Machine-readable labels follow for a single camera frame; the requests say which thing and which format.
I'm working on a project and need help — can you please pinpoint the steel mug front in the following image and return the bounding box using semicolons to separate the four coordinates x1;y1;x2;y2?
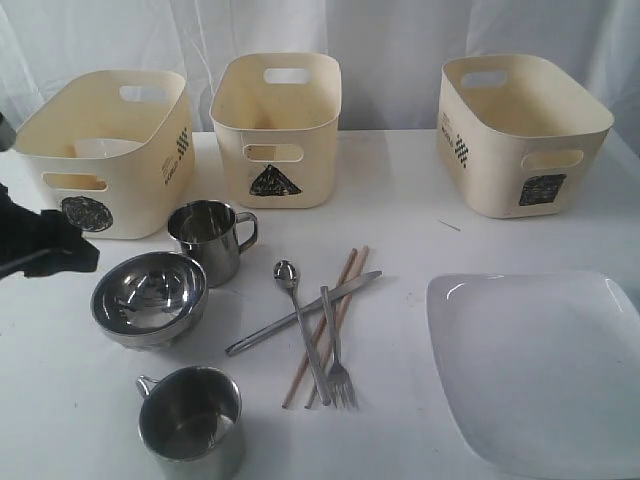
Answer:
135;365;246;479

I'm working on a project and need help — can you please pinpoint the wooden chopstick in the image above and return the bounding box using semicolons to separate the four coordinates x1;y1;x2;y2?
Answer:
304;244;370;410
281;248;358;409

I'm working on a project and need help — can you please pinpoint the cream bin with square mark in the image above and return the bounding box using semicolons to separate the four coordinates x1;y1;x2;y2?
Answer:
436;54;614;219

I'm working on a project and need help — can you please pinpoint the small thin needle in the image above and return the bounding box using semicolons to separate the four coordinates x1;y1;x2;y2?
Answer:
438;219;461;232

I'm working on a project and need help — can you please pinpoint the steel mug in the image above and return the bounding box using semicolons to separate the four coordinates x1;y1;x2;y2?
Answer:
135;365;246;479
167;200;258;288

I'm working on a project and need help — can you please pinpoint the cream bin with circle mark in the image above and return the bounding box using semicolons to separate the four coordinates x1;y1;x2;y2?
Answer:
14;70;195;240

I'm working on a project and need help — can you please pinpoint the white square plate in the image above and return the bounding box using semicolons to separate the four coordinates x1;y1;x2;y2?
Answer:
426;271;639;479

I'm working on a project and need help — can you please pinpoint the long steel spoon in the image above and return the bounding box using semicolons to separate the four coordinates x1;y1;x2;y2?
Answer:
273;259;332;406

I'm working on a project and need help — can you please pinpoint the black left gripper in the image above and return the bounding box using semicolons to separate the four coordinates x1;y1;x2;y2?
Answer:
1;184;99;279

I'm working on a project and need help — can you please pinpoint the steel fork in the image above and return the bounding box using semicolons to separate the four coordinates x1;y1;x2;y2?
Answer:
320;286;359;409

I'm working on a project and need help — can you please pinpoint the steel table knife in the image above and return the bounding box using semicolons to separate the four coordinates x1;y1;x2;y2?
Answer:
224;270;383;358

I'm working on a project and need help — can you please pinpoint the stainless steel bowl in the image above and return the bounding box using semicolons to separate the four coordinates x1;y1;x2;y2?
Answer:
90;251;209;350

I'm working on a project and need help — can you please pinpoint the white curtain backdrop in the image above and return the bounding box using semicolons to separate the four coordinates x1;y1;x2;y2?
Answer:
1;1;639;142

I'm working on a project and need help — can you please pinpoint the white ceramic bowl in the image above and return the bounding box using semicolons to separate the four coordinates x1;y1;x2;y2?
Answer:
73;138;142;158

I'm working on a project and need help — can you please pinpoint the cream bin with triangle mark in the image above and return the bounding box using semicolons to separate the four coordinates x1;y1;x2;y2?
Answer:
210;52;342;209

